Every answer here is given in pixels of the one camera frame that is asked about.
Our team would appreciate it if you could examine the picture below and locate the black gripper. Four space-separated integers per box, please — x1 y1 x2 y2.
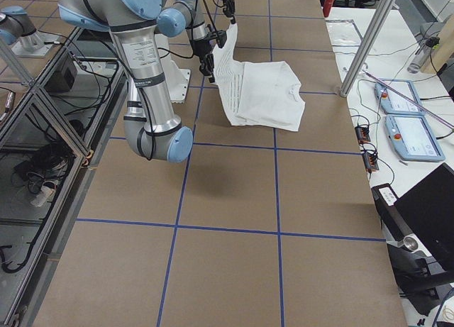
219 0 237 24
193 40 216 84

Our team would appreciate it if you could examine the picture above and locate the white long-sleeve printed shirt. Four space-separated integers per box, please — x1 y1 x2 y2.
213 24 305 132

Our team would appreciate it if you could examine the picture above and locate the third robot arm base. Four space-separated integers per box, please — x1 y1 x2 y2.
1 6 53 58

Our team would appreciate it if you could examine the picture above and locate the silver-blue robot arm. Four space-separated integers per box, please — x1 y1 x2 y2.
58 0 216 162

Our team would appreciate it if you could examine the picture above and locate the clear plastic sheet black border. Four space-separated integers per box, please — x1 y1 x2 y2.
326 19 362 55

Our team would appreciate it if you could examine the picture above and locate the left grey USB hub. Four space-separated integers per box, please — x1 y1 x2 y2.
355 126 371 144

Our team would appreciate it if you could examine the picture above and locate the grey usb hub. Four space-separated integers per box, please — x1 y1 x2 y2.
362 150 380 174
355 126 371 144

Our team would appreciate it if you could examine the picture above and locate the right grey USB hub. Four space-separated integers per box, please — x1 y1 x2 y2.
362 150 380 174

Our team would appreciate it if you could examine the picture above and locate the upper blue teach pendant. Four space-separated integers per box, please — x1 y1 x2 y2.
375 79 424 116

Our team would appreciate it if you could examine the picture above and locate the blue teach pendant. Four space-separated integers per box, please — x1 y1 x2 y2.
384 114 445 162
375 79 424 116

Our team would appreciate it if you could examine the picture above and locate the lower blue teach pendant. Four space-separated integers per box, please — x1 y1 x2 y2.
384 114 445 162

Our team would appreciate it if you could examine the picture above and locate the black laptop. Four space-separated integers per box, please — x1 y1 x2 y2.
394 163 453 270

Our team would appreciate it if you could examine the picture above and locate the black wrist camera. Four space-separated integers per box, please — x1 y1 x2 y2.
207 30 227 48

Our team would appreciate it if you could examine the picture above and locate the aluminium frame post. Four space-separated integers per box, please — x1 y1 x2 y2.
339 0 396 98

